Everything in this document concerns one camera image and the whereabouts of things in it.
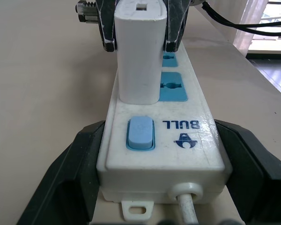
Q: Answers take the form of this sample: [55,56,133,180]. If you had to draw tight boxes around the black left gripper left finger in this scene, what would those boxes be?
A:
[15,120,106,225]

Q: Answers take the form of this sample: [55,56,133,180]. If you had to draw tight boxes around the white power strip blue sockets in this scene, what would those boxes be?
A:
[96,39,233,221]

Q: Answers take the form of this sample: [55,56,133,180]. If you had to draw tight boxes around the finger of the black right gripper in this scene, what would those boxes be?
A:
[163,0,192,53]
[95,0,119,52]

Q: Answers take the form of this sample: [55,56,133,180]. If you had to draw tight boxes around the white charger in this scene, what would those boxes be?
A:
[113,0,168,105]

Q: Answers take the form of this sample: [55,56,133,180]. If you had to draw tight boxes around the white power strip cord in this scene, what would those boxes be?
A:
[177,187,199,225]

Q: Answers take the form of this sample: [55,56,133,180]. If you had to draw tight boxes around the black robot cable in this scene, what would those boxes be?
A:
[200,1,281,37]

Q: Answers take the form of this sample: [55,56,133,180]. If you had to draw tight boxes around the window frame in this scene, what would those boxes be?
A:
[247,0,281,55]

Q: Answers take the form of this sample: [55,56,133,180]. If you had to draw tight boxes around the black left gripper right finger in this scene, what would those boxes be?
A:
[213,119,281,225]

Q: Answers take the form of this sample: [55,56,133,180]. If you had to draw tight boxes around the white sheer curtain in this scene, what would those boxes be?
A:
[232,0,272,57]

